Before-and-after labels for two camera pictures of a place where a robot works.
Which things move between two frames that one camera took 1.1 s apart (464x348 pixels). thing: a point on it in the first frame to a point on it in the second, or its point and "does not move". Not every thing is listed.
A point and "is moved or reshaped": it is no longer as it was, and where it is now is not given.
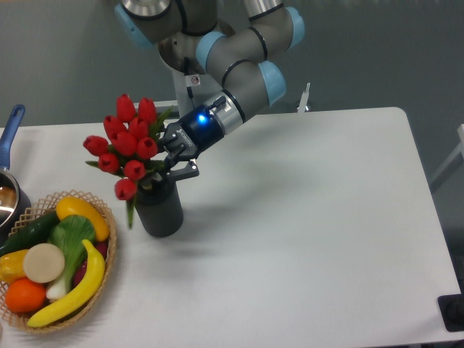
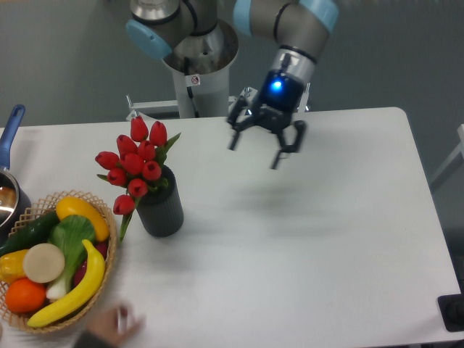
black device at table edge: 452,309 does not move
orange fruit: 25,295 does not move
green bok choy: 69,233 does not move
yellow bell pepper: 11,266 does not move
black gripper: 199,129 to 281,95
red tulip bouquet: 130,147 is moved or reshaped
